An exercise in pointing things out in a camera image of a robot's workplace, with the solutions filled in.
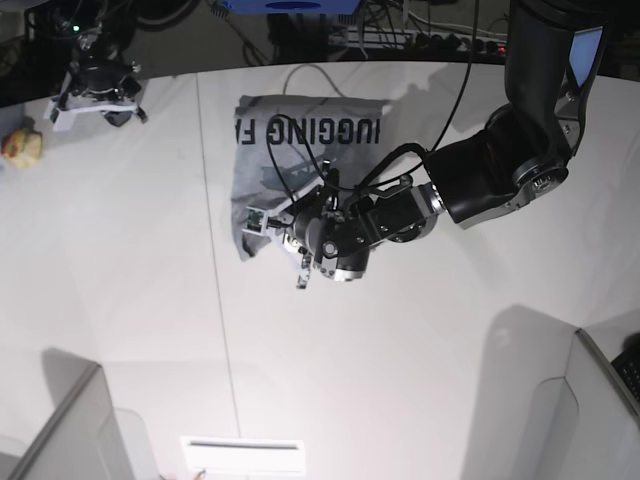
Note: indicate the blue box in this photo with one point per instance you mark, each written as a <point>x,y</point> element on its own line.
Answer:
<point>291,6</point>

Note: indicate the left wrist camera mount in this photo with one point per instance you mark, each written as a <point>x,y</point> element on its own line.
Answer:
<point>280,225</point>

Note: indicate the right grey partition panel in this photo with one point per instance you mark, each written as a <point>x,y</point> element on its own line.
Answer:
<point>591,428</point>

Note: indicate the black keyboard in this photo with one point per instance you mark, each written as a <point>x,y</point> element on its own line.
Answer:
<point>627,367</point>

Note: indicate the grey partition panel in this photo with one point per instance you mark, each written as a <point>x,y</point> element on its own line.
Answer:
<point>86,437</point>
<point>591,428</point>

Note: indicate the yellow red toy fruit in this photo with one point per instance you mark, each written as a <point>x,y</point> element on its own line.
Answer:
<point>21,142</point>

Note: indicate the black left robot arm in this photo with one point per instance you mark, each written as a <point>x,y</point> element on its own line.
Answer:
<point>553,52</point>

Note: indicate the left grey partition panel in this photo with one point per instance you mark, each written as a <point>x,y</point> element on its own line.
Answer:
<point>86,437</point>

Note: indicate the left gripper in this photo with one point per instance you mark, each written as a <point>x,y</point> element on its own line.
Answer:
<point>337,235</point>

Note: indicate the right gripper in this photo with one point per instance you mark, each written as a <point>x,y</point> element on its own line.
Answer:
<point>102,78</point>

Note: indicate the grey T-shirt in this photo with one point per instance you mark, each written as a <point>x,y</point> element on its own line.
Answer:
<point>280,137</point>

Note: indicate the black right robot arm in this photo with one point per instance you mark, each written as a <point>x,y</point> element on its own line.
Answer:
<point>100,27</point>

